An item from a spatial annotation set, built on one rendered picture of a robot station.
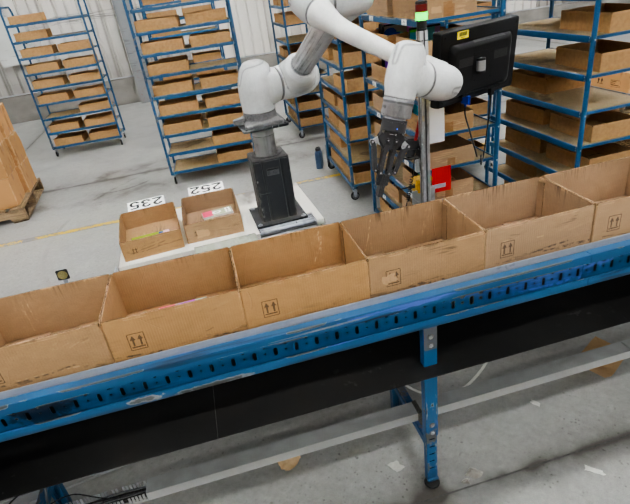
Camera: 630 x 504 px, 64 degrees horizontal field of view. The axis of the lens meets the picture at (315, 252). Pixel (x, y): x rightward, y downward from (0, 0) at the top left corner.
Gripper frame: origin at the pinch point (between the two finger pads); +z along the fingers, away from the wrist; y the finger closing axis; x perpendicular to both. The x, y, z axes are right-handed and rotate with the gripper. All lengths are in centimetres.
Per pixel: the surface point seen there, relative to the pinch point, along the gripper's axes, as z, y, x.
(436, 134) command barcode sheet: -10, -50, -81
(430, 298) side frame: 29.6, -17.5, 16.0
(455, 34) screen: -51, -38, -60
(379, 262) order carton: 21.1, -0.6, 11.3
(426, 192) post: 18, -51, -80
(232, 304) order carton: 37, 42, 14
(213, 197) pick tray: 45, 50, -127
